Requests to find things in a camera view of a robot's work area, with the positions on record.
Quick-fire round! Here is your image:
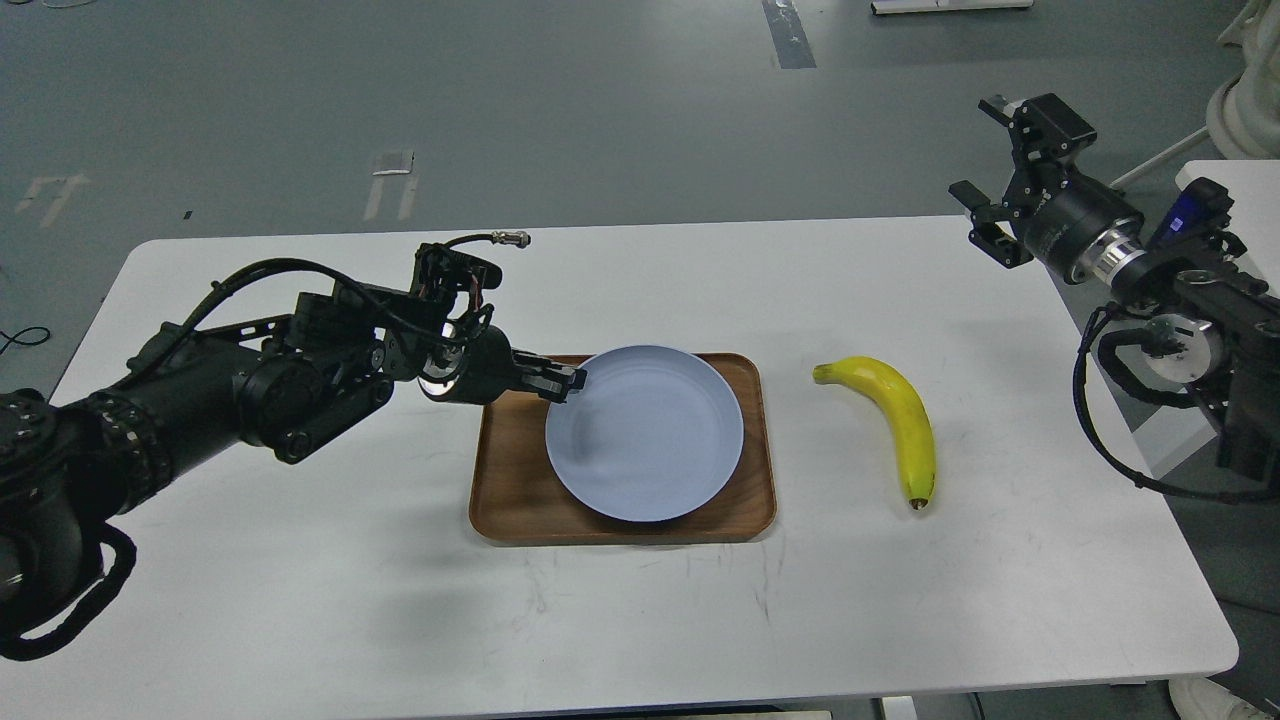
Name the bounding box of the light blue plate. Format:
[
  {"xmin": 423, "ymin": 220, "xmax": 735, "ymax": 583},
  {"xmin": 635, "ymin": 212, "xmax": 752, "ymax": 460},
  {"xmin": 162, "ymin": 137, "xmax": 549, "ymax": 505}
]
[{"xmin": 545, "ymin": 345, "xmax": 745, "ymax": 523}]

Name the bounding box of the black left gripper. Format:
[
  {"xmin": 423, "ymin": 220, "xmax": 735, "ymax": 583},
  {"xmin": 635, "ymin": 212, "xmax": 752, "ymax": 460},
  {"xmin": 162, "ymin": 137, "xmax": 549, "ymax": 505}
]
[{"xmin": 419, "ymin": 325, "xmax": 588, "ymax": 405}]

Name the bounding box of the white chair base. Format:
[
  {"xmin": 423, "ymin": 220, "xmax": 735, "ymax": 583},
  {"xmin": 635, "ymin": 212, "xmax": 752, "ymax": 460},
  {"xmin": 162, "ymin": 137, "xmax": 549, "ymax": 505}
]
[{"xmin": 1108, "ymin": 1, "xmax": 1279, "ymax": 192}]

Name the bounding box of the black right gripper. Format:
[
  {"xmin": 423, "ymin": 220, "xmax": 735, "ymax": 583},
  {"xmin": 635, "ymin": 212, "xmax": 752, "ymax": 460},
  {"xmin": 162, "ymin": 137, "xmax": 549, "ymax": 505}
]
[{"xmin": 948, "ymin": 94, "xmax": 1144, "ymax": 284}]

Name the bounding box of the yellow banana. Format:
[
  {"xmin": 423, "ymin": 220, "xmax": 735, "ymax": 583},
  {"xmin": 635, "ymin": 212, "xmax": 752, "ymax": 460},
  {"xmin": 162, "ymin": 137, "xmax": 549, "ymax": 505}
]
[{"xmin": 812, "ymin": 356, "xmax": 938, "ymax": 512}]

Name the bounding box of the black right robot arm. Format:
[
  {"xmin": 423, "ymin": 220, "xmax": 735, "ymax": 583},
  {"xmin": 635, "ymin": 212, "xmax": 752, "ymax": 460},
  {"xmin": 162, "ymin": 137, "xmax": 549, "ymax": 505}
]
[{"xmin": 948, "ymin": 94, "xmax": 1279, "ymax": 503}]

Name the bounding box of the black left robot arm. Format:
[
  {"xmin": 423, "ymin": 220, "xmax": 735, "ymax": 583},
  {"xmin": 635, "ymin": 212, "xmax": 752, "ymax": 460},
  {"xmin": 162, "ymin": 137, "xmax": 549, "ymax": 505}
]
[{"xmin": 1, "ymin": 240, "xmax": 588, "ymax": 661}]

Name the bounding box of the brown wooden tray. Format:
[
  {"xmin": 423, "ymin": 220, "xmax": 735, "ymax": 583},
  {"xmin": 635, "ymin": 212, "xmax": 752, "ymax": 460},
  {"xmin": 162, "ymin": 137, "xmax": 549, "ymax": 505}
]
[{"xmin": 468, "ymin": 354, "xmax": 777, "ymax": 546}]

